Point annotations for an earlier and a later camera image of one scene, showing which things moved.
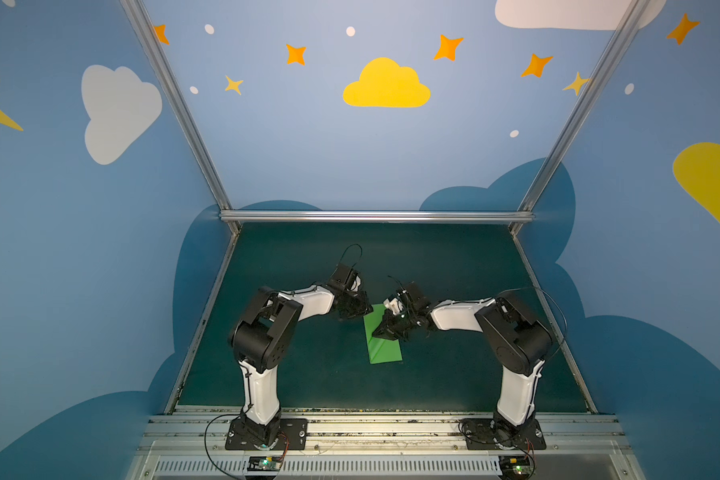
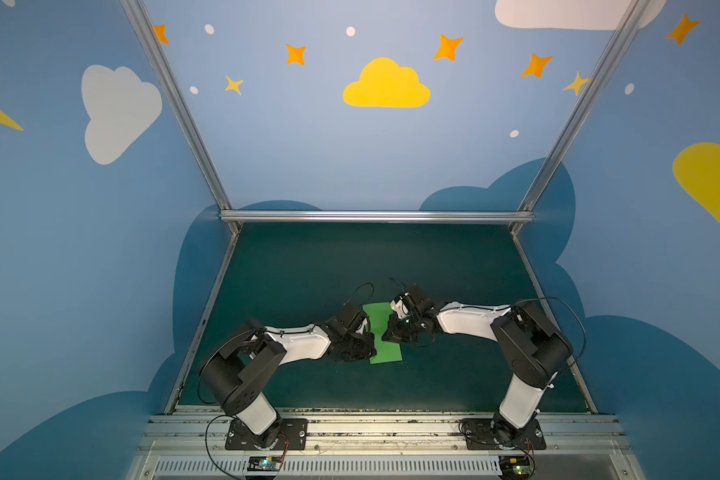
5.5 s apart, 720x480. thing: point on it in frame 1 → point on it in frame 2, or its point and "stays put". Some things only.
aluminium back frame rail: x=379 y=216 stays put
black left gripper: x=354 y=303 → x=360 y=339
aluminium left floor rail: x=231 y=249 stays put
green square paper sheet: x=381 y=349 stays put
